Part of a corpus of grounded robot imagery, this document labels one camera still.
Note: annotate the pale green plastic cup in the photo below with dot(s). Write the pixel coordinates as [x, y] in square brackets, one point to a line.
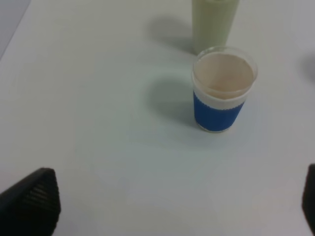
[211, 22]

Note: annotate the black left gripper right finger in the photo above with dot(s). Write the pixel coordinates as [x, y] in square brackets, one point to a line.
[308, 198]

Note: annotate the blue sleeved paper cup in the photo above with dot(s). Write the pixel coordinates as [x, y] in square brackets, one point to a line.
[222, 79]

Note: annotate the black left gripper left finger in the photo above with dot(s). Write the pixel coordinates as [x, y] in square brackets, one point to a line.
[32, 206]

